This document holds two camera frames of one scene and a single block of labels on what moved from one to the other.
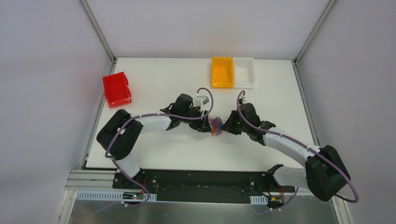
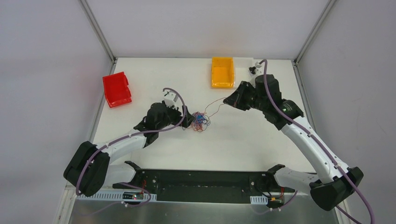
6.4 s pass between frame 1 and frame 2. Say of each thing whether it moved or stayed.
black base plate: stayed
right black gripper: moved
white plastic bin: stayed
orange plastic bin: stayed
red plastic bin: stayed
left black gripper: moved
